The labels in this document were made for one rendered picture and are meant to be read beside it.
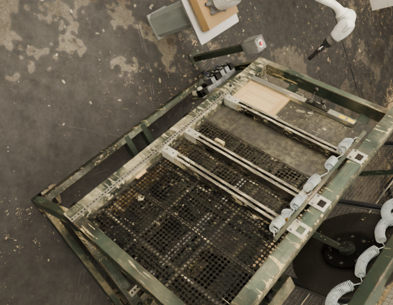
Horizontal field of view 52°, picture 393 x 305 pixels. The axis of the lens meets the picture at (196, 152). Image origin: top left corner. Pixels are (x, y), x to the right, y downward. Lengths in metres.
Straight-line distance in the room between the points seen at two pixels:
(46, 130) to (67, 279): 1.30
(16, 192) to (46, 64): 1.07
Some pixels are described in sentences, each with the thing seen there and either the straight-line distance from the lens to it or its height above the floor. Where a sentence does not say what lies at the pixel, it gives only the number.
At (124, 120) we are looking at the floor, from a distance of 3.86.
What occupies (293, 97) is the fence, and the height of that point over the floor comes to 1.27.
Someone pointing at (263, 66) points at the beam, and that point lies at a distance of 3.73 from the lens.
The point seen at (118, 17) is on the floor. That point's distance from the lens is 3.98.
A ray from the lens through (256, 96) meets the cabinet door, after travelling 3.45.
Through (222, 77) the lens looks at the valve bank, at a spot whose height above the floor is 0.74.
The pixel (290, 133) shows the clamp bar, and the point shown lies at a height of 1.45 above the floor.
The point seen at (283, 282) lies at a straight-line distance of 2.71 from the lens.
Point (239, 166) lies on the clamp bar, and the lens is 2.85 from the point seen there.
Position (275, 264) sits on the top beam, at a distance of 2.39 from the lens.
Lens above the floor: 3.43
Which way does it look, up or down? 52 degrees down
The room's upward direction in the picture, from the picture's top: 94 degrees clockwise
